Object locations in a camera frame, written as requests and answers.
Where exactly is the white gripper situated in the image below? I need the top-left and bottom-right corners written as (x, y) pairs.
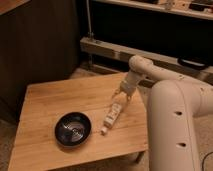
top-left (112, 78), bottom-right (138, 104)

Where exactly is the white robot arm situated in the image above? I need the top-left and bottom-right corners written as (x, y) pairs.
top-left (116, 55), bottom-right (213, 171)

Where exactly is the white plastic bottle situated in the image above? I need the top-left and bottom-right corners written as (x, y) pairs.
top-left (100, 101), bottom-right (124, 136)

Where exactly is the black ceramic bowl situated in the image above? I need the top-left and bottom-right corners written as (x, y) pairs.
top-left (54, 112), bottom-right (92, 147)

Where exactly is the grey metal beam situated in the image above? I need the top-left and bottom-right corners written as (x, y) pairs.
top-left (80, 37), bottom-right (213, 84)

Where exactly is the metal vertical pole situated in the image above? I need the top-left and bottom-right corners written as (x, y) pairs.
top-left (86, 0), bottom-right (94, 40)

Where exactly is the wooden table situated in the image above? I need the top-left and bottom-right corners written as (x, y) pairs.
top-left (8, 73), bottom-right (148, 171)

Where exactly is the dark wooden cabinet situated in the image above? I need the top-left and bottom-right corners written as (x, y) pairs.
top-left (0, 0), bottom-right (79, 123)

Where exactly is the wooden shelf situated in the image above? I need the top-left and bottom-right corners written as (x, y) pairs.
top-left (94, 0), bottom-right (213, 21)

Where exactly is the black handle loop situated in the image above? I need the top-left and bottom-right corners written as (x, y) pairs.
top-left (177, 58), bottom-right (209, 70)

